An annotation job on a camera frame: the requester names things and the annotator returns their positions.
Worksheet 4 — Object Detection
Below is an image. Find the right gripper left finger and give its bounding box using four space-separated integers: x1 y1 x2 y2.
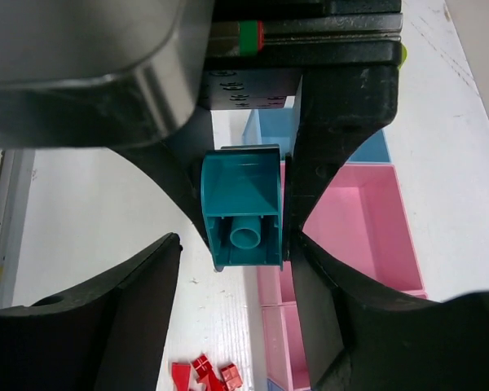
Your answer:
0 233 182 390

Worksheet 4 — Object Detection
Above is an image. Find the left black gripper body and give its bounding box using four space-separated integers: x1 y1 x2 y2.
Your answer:
0 1 403 147

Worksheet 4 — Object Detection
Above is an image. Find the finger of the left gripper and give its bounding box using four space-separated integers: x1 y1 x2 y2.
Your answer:
283 64 399 253
114 109 214 244

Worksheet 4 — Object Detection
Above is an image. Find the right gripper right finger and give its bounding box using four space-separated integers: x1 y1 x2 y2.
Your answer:
291 233 489 390

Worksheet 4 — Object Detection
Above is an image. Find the teal lego brick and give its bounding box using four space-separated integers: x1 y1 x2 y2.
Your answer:
200 145 283 272

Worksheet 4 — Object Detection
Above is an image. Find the red lego cluster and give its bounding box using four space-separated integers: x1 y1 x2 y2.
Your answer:
170 354 243 391

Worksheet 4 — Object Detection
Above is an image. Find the small pink bin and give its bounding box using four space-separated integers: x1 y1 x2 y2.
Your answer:
262 304 311 390

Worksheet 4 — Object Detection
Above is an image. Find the left light blue bin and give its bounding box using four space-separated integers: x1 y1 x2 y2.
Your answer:
242 108 392 165

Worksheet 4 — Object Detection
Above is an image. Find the large pink bin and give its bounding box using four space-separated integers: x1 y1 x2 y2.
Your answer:
256 162 429 306

